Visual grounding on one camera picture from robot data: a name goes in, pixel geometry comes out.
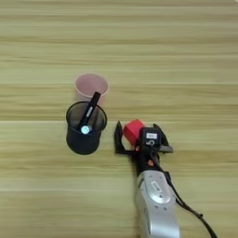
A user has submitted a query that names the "red cube block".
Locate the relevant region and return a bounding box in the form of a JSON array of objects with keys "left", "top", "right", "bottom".
[{"left": 123, "top": 119, "right": 146, "bottom": 147}]

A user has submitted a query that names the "black marker pen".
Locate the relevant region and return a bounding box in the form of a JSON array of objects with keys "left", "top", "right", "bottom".
[{"left": 77, "top": 91, "right": 102, "bottom": 129}]

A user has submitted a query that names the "black mesh pen holder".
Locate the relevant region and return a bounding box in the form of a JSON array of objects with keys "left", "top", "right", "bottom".
[{"left": 65, "top": 100, "right": 108, "bottom": 155}]

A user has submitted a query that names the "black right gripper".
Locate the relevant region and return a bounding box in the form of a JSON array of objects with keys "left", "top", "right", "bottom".
[{"left": 113, "top": 120, "right": 174, "bottom": 178}]

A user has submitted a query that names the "white capped pen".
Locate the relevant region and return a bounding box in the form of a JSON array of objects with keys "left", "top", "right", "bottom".
[{"left": 80, "top": 125, "right": 91, "bottom": 136}]

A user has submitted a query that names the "pink plastic cup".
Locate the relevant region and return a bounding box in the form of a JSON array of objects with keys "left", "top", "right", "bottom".
[{"left": 73, "top": 73, "right": 110, "bottom": 105}]

